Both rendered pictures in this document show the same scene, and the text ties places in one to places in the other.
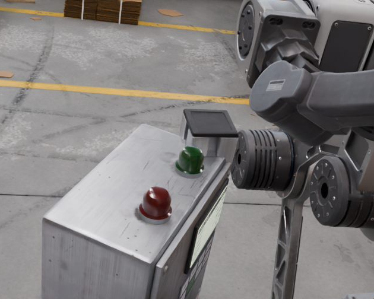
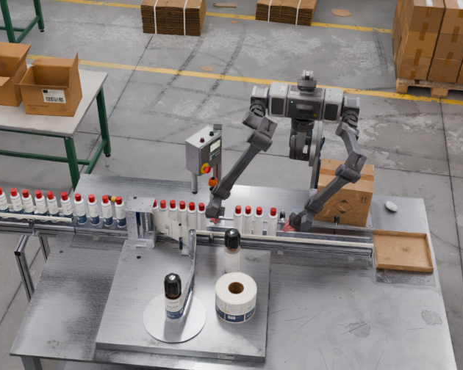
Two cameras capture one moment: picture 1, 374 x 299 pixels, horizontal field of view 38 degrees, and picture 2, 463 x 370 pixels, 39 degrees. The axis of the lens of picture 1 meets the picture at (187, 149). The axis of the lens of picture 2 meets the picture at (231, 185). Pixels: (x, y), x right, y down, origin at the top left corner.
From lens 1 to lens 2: 2.88 m
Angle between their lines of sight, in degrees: 19
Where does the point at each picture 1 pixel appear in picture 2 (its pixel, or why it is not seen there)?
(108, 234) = (194, 143)
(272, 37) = (253, 102)
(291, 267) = (312, 185)
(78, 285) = (190, 151)
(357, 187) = (296, 146)
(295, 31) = (259, 100)
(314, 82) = (250, 117)
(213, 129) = (217, 128)
